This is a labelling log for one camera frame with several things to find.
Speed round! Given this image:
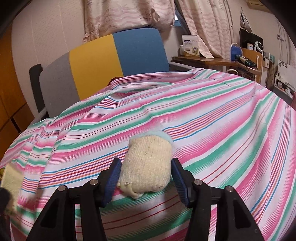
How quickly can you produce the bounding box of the cream sock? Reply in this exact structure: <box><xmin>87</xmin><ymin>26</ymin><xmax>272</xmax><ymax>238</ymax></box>
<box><xmin>117</xmin><ymin>131</ymin><xmax>173</xmax><ymax>199</ymax></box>

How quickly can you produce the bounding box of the pink patterned curtain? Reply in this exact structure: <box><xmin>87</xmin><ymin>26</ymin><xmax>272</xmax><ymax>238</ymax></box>
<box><xmin>83</xmin><ymin>1</ymin><xmax>231</xmax><ymax>59</ymax></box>

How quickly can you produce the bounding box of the orange wooden wardrobe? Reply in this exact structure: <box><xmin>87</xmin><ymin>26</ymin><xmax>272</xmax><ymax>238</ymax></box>
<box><xmin>0</xmin><ymin>25</ymin><xmax>34</xmax><ymax>157</ymax></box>

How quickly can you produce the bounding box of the black bed post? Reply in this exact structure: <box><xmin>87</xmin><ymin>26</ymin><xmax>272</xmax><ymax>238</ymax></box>
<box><xmin>29</xmin><ymin>64</ymin><xmax>49</xmax><ymax>121</ymax></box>

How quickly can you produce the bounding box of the striped pink green bedsheet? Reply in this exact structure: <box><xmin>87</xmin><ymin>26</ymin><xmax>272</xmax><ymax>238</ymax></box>
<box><xmin>1</xmin><ymin>69</ymin><xmax>295</xmax><ymax>240</ymax></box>

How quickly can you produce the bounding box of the wooden side table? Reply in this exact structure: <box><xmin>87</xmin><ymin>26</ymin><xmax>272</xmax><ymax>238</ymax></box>
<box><xmin>171</xmin><ymin>56</ymin><xmax>239</xmax><ymax>69</ymax></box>

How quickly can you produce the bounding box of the grey yellow blue headboard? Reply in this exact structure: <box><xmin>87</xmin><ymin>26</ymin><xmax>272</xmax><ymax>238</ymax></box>
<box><xmin>40</xmin><ymin>28</ymin><xmax>170</xmax><ymax>118</ymax></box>

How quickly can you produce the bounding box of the white blue carton box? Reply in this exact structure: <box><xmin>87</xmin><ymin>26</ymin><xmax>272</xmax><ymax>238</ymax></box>
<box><xmin>182</xmin><ymin>35</ymin><xmax>200</xmax><ymax>57</ymax></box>

